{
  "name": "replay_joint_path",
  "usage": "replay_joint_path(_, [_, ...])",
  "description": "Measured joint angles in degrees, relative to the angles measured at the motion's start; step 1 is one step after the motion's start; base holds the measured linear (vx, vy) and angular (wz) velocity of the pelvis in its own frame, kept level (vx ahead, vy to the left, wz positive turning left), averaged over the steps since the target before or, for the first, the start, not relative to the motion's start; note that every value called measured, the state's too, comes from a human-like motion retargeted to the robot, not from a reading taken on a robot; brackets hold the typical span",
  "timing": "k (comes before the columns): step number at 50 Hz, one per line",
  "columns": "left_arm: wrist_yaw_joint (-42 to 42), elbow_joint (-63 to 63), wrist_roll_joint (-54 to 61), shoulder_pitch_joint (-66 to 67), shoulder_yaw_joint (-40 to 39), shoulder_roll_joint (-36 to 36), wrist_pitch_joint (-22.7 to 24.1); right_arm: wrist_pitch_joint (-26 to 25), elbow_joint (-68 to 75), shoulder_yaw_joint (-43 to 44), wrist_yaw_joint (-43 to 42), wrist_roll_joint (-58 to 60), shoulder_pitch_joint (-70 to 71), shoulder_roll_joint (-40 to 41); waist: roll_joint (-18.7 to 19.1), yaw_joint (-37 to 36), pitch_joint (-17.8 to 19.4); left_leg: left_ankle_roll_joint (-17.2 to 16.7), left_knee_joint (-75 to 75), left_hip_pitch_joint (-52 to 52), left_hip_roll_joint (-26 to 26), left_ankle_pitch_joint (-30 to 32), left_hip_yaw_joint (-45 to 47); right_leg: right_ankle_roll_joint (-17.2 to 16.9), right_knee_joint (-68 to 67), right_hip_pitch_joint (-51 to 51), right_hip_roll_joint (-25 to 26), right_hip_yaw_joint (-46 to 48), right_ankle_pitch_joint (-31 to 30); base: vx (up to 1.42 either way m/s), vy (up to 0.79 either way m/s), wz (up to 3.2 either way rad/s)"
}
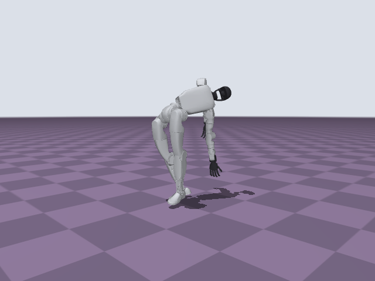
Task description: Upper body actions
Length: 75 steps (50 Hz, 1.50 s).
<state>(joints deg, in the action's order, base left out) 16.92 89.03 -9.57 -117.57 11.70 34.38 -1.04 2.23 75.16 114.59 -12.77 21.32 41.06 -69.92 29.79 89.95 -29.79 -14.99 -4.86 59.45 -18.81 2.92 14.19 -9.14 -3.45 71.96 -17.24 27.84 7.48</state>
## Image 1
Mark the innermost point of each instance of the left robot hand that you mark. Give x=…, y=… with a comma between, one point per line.
x=204, y=130

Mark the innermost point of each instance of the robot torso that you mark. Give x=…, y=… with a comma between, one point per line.
x=195, y=100

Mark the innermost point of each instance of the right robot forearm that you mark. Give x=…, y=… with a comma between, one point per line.
x=210, y=146

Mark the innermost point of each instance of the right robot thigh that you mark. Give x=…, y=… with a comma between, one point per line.
x=160, y=139

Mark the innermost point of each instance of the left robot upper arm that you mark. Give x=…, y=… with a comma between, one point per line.
x=201, y=81

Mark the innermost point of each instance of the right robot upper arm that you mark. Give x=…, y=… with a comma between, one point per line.
x=209, y=115

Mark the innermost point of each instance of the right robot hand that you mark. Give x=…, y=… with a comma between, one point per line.
x=214, y=167

